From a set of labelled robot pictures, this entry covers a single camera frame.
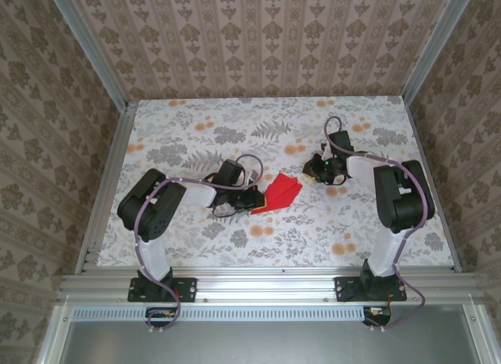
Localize aluminium lower frame bar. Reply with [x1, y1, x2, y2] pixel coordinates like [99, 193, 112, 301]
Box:
[461, 303, 501, 364]
[37, 304, 75, 364]

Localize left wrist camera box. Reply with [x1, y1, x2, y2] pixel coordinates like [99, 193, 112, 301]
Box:
[216, 159, 262, 187]

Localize red paper sheet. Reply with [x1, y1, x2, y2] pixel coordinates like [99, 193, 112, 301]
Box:
[250, 172, 305, 216]

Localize slotted white cable duct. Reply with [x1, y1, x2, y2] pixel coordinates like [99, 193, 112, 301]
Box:
[72, 305, 392, 321]

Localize grey metal sheet panel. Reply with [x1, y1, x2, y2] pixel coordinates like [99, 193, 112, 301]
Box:
[58, 319, 477, 364]

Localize aluminium side rail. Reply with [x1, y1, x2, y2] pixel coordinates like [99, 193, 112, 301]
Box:
[402, 99, 463, 274]
[74, 100, 139, 274]

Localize aluminium rail beam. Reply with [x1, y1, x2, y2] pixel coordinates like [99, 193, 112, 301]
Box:
[57, 268, 483, 303]

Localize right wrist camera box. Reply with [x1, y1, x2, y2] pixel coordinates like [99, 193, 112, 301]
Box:
[327, 131, 355, 157]

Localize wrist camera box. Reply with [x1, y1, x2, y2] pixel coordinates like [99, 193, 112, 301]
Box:
[216, 159, 262, 187]
[327, 131, 355, 157]

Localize small black controller board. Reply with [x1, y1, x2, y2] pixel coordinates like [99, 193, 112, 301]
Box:
[362, 307, 392, 326]
[146, 307, 178, 328]

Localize purple cable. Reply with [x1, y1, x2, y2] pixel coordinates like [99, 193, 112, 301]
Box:
[323, 115, 427, 333]
[132, 154, 264, 333]

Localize aluminium frame post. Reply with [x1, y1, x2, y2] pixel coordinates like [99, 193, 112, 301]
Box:
[49, 0, 133, 110]
[402, 0, 485, 106]

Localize thin black cable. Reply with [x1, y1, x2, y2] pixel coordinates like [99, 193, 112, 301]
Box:
[324, 171, 350, 186]
[213, 205, 240, 219]

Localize floral tablecloth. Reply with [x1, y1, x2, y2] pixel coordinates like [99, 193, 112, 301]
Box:
[96, 96, 457, 268]

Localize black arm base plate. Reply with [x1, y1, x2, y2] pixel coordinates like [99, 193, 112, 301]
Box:
[335, 276, 408, 304]
[128, 276, 197, 303]

